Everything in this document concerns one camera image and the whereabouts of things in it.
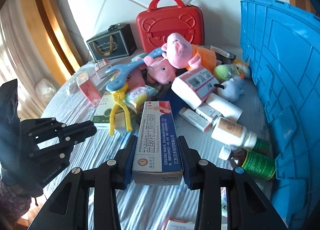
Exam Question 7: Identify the green white box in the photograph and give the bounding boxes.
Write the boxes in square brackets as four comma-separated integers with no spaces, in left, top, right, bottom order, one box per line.
[92,92,115,129]

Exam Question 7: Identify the pink red box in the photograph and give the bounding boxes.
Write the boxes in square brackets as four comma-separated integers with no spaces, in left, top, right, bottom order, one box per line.
[76,71,102,107]

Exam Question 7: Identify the blue plastic toy tongs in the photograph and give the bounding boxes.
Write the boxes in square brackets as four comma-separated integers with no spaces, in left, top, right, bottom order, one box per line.
[105,48,164,92]

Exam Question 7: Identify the blue white medicine box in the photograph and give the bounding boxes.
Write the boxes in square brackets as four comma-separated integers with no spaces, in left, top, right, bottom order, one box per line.
[132,101,183,186]

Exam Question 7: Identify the pink white tissue pack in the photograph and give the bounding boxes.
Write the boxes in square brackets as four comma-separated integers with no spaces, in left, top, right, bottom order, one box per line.
[171,66,219,110]

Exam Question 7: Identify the pink pig plush orange dress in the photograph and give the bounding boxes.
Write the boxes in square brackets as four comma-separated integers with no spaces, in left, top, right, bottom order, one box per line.
[161,32,217,73]

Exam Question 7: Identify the brown bottle green label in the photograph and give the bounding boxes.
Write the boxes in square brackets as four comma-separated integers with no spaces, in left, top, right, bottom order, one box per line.
[219,146,276,181]

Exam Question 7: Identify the white plastic bag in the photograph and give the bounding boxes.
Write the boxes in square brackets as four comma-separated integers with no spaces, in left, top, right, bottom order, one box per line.
[35,79,57,104]

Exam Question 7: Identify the small red white box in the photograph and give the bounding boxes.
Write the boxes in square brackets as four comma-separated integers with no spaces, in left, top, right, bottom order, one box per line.
[95,58,112,79]

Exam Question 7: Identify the colourful snack packet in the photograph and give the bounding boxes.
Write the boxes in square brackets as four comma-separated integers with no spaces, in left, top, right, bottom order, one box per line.
[124,85,158,114]

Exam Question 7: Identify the white medicine bottle green cap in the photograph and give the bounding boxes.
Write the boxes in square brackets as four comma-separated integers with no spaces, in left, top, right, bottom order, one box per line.
[212,117,271,155]

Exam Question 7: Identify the dark green gift box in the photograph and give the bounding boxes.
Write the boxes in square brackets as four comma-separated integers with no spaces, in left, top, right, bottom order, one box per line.
[86,24,137,62]

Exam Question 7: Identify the small white pink box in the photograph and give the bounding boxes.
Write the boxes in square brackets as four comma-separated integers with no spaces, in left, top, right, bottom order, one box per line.
[179,108,210,132]

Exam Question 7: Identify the small white medicine box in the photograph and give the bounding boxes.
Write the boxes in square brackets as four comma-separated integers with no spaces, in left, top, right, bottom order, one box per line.
[195,103,222,127]

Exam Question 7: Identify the green round plush toy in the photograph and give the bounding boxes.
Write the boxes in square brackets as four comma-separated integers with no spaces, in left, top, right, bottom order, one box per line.
[213,63,240,83]

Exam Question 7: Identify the white orange plush toy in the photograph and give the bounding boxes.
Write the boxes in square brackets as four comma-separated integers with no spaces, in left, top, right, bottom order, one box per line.
[234,60,251,79]

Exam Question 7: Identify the red toy suitcase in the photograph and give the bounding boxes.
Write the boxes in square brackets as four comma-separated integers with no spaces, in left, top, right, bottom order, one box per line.
[136,0,205,53]

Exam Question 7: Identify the dark small box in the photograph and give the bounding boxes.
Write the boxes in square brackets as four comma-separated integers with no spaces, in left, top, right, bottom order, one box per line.
[210,45,236,60]

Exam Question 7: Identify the blue plastic crate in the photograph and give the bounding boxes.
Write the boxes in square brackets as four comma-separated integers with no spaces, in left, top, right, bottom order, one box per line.
[240,0,319,229]

